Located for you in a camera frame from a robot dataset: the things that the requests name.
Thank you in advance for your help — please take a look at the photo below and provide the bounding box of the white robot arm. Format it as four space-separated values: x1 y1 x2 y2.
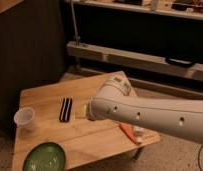
85 75 203 145

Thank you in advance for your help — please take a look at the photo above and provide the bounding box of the white ceramic cup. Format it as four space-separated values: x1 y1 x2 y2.
14 107 36 131

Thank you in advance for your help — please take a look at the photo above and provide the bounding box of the wooden table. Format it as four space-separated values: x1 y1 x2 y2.
11 70 162 171

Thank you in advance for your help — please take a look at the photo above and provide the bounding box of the orange carrot toy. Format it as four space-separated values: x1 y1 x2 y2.
119 123 137 144

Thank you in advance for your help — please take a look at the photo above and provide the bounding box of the green bowl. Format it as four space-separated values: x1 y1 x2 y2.
22 142 66 171

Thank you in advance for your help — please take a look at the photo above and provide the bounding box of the white remote controller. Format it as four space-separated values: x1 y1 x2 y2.
133 126 145 142

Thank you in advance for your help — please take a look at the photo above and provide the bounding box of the metal vertical pole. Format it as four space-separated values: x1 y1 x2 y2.
70 0 80 46

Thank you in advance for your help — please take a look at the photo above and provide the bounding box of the metal shelf beam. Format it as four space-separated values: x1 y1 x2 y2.
66 41 203 81

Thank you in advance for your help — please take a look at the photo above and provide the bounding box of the black handle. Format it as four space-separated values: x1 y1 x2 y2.
165 58 196 68

